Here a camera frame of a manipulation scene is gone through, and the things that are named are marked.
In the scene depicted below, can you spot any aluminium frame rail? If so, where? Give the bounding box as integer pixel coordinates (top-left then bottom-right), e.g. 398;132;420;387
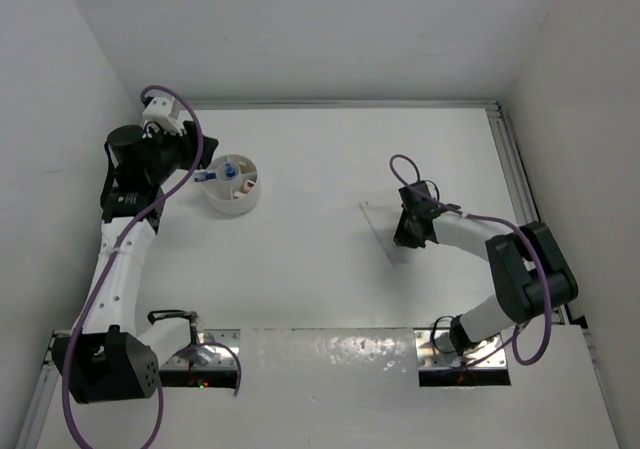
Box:
14;330;70;449
487;101;589;326

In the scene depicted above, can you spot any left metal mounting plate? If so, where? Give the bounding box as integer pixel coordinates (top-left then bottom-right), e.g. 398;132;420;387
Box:
160;329;242;391

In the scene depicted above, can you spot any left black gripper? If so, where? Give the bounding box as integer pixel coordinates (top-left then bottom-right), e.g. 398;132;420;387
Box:
144;120;216;185

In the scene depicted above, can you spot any white round compartment organizer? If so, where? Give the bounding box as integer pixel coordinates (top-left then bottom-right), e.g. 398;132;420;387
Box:
201;154;261;216

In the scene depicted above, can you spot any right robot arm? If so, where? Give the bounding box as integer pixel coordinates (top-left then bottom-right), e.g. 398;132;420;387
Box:
393;180;579;356

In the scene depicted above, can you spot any aluminium frame rail right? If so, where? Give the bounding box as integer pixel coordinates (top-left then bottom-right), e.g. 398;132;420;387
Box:
487;101;589;326

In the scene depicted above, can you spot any aluminium frame rail left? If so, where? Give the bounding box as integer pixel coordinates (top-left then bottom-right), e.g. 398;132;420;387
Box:
14;330;70;449

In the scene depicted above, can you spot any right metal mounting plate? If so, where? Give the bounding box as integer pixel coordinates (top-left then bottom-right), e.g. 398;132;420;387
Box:
414;328;511;388

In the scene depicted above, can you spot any metal mounting plate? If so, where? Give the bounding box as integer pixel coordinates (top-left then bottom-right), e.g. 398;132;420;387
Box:
160;329;242;391
414;328;511;388

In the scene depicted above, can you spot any clear blue pen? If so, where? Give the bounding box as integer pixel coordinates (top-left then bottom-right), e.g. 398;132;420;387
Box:
194;171;217;182

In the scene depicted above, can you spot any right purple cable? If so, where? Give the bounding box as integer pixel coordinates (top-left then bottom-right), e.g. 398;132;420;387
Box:
389;154;553;370

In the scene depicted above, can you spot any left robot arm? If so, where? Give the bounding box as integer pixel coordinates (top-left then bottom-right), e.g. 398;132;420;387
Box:
52;121;218;404

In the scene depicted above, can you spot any clear plastic ruler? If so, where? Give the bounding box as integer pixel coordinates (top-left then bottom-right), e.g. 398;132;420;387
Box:
359;200;401;266

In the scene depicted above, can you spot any small blue-capped glue bottle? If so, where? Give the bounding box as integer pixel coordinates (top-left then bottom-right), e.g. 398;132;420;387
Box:
216;162;240;182

